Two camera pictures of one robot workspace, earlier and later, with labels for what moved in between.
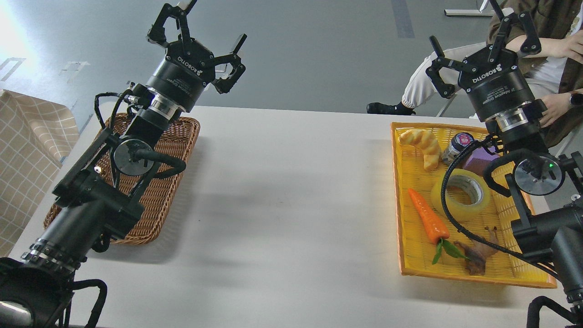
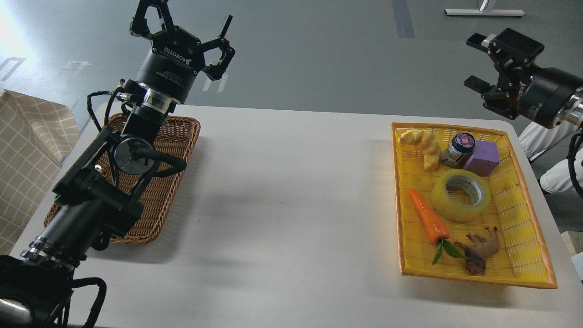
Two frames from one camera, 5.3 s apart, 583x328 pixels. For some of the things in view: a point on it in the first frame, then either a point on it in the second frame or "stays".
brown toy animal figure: x=478 y=253 stays
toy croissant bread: x=427 y=143 stays
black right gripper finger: x=445 y=89 -> x=495 y=98
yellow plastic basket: x=453 y=219 stays
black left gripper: x=189 y=65 -> x=175 y=58
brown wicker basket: x=158 y=198 stays
